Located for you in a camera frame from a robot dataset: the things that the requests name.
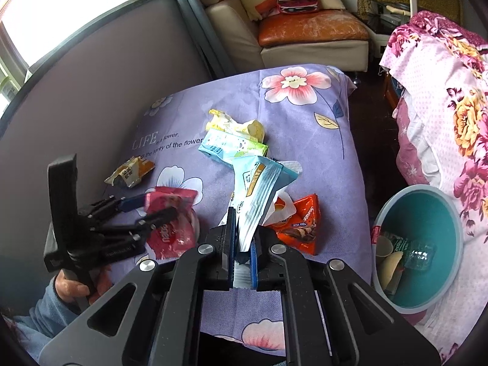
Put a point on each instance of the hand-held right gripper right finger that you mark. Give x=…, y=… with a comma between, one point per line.
x=254, y=263

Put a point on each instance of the orange seat cushion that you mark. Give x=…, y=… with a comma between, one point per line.
x=312, y=26

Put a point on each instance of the dark side table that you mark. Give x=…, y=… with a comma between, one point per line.
x=377, y=23

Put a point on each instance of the pink floral bedspread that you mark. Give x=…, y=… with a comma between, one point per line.
x=430, y=95

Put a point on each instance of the light blue drink carton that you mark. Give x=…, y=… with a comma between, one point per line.
x=225, y=145

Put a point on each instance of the window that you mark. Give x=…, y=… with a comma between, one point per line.
x=64, y=11

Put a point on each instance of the yellow and brown wrapper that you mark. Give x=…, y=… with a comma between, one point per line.
x=129, y=171

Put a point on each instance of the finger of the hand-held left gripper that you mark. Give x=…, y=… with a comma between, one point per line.
x=133, y=202
x=160, y=217

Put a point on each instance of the tan curved wrapper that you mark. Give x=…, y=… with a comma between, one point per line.
x=392, y=270

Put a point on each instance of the white and blue packet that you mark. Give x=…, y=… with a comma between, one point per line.
x=259, y=190

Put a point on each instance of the blue curtain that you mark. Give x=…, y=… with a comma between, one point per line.
x=198, y=26

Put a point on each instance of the clear plastic bottle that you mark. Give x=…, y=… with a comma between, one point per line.
x=419, y=255

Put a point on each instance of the red and pink packet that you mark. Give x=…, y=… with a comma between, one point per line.
x=171, y=236

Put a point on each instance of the orange snack packet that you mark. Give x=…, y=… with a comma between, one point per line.
x=301, y=228

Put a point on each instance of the purple floral blanket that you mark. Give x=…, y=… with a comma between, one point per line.
x=305, y=141

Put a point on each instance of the cream leather sofa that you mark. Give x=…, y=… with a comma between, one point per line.
x=236, y=38

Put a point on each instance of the person's left hand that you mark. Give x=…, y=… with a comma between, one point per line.
x=70, y=288

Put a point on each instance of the teal plastic bin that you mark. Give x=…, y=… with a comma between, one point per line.
x=430, y=217

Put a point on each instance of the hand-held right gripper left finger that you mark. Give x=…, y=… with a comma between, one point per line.
x=230, y=244

